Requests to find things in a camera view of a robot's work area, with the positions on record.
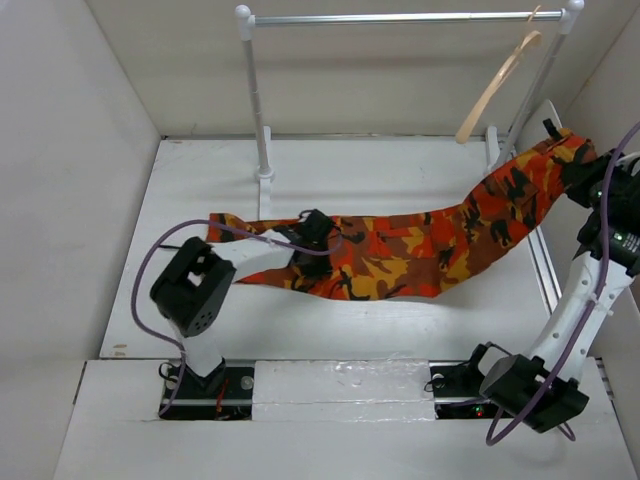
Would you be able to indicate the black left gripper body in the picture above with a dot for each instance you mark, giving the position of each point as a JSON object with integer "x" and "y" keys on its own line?
{"x": 317, "y": 266}

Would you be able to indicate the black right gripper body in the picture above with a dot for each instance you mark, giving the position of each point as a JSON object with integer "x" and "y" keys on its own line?
{"x": 621, "y": 174}

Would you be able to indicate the orange camouflage trousers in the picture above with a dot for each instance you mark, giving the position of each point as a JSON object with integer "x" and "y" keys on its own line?
{"x": 412, "y": 255}

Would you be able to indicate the beige wooden hanger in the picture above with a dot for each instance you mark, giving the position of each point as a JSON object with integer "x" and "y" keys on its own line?
{"x": 530, "y": 37}

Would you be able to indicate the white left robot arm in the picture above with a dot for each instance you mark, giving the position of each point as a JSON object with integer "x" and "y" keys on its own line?
{"x": 191, "y": 289}

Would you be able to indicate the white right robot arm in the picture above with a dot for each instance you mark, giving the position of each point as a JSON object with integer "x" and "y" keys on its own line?
{"x": 540, "y": 388}

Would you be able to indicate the white clothes rack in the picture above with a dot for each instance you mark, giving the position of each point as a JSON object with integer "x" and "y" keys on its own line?
{"x": 414, "y": 72}

